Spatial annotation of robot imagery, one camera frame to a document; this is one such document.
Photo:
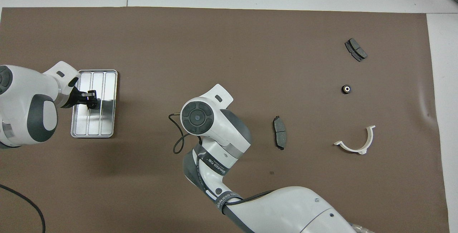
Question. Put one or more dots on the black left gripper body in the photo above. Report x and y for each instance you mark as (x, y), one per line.
(78, 98)

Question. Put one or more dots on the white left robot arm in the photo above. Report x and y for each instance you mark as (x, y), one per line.
(21, 93)

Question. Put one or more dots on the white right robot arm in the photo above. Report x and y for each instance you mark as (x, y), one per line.
(218, 129)

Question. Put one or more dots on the silver ribbed metal tray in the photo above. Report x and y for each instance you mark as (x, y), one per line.
(107, 118)

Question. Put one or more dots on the long dark brake pad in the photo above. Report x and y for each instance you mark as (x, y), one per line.
(280, 134)

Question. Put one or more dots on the brown paper table mat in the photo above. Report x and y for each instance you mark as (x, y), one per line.
(286, 47)

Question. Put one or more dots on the short dark brake pad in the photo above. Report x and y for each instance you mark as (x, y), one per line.
(357, 50)

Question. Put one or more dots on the white curved plastic bracket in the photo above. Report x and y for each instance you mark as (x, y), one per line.
(352, 148)

